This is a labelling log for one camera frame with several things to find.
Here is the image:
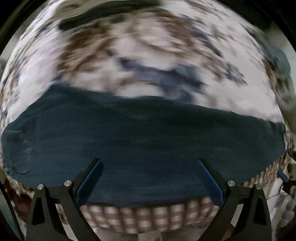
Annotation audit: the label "dark blue denim jeans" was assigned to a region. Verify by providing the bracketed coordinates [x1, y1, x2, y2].
[1, 84, 285, 206]

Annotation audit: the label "grey blue crumpled clothes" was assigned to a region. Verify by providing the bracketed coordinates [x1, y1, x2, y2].
[252, 24, 291, 79]

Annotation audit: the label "floral bed blanket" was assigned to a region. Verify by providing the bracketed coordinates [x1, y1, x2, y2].
[1, 1, 293, 240]

